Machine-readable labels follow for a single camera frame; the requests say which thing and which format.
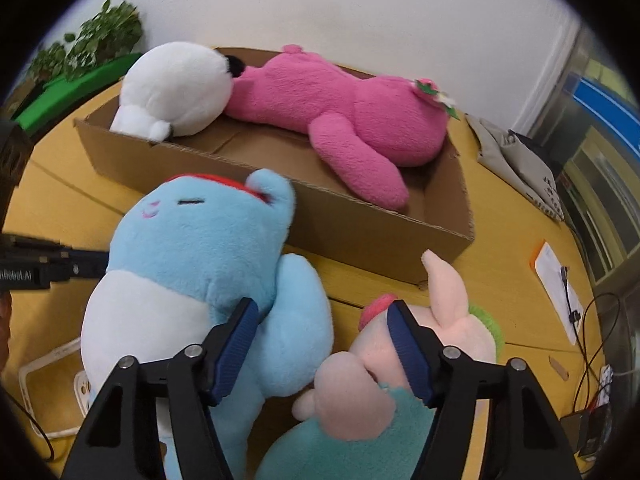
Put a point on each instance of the black bag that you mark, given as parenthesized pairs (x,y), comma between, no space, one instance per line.
(535,147)

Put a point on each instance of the white plastic frame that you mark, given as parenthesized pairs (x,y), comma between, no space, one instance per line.
(30,400)

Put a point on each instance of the cardboard strip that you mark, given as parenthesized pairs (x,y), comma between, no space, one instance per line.
(559,367)

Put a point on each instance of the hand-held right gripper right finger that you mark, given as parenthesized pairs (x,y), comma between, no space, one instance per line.
(407,350)

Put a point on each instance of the potted green plant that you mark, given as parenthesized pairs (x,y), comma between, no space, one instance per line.
(107,35)
(47,62)

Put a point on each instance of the pink pig plush toy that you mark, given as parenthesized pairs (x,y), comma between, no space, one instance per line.
(345,390)

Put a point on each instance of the grey charger block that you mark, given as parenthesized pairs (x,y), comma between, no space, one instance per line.
(582,430)

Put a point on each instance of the white packet with orange end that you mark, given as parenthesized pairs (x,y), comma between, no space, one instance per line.
(550,280)

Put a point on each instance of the cardboard box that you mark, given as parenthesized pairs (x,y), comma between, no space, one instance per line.
(350,240)

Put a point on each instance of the magenta plush bear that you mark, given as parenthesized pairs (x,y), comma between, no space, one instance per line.
(350,105)

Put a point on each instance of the blue plush toy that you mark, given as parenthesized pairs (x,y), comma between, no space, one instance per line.
(200,250)

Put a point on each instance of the glass door cabinet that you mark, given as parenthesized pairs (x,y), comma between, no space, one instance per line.
(595,135)

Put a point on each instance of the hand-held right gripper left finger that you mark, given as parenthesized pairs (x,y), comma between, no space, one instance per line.
(235,355)

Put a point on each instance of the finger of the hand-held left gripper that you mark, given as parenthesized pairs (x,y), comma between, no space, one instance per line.
(85,262)

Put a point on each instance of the green board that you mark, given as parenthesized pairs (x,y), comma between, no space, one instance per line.
(65,92)

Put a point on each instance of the grey printed cloth bag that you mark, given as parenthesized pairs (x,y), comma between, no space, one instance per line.
(505,170)

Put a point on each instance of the white plush toy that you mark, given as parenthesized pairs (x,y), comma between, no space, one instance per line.
(175,85)

